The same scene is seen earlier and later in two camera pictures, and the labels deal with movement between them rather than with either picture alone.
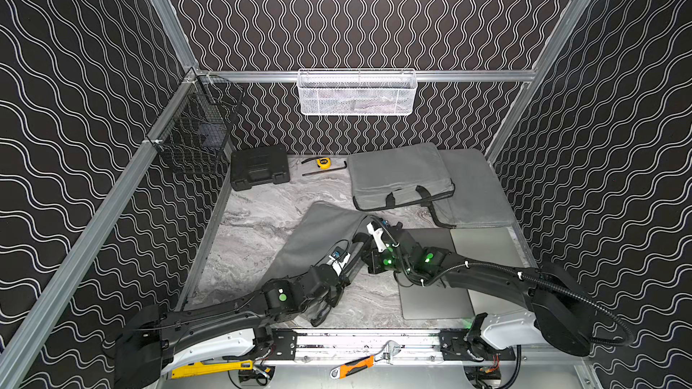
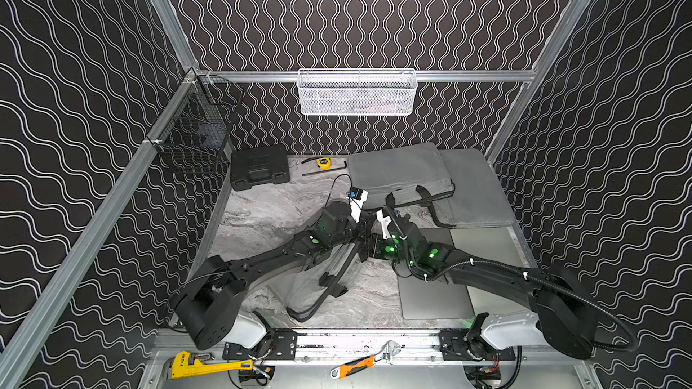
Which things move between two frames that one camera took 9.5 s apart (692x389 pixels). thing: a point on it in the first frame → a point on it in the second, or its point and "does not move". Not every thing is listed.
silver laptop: x=500 y=245 does not move
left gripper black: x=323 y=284 → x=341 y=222
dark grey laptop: x=437 y=300 does not move
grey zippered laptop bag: x=478 y=199 does not move
